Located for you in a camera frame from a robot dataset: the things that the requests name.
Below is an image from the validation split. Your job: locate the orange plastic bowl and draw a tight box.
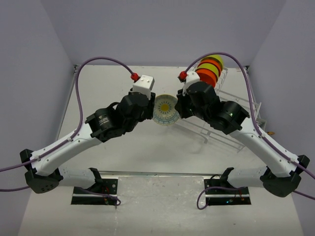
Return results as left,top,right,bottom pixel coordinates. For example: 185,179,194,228
196,68,217,87
199,59,222,72

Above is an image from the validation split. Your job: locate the white patterned bowl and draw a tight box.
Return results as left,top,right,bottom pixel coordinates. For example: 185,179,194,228
153,94,180,126

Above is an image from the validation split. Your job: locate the yellow-green plastic bowl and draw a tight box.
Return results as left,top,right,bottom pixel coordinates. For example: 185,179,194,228
197,63,221,77
203,54,224,70

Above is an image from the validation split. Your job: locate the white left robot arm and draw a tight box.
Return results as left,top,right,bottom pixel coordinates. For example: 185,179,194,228
20,91,156,194

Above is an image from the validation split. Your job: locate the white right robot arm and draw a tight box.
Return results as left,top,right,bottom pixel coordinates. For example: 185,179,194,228
175,81,310,197

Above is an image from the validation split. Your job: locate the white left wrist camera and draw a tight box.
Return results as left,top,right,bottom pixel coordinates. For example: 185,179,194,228
132,75,155,100

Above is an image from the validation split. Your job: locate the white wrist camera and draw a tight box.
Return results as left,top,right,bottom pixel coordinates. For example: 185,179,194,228
132,75,155,100
182,70,200,96

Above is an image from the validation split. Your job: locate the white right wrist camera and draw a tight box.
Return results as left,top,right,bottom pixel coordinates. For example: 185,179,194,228
182,70,200,96

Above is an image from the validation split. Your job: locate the white wire dish rack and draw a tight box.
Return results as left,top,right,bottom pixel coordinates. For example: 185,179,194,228
184,63,266,151

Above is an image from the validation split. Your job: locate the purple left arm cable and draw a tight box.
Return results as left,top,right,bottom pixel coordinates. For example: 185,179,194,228
0,56,140,206

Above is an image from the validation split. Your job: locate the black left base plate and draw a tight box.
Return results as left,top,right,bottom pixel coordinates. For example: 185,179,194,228
71,178,120,207

